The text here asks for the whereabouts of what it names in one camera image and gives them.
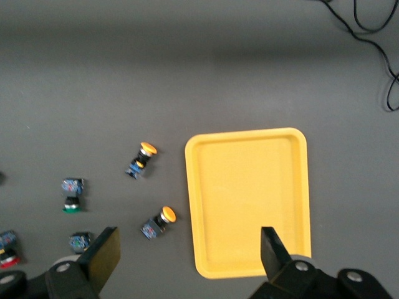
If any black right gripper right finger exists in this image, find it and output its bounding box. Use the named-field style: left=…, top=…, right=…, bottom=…
left=249, top=226, right=340, bottom=299

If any yellow plastic tray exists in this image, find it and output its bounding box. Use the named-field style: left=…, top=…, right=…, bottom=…
left=184, top=126, right=312, bottom=278

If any yellow mushroom push button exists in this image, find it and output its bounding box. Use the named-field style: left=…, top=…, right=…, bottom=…
left=125, top=141, right=158, bottom=181
left=140, top=206, right=177, bottom=240

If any thin black loose cable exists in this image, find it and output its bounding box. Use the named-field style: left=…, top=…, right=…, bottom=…
left=319, top=0, right=399, bottom=112
left=353, top=0, right=396, bottom=32

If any green mushroom push button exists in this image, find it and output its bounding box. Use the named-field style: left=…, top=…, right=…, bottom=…
left=69, top=230, right=94, bottom=254
left=60, top=178, right=85, bottom=215

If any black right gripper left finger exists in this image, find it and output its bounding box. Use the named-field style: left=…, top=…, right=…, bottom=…
left=46, top=226, right=121, bottom=299

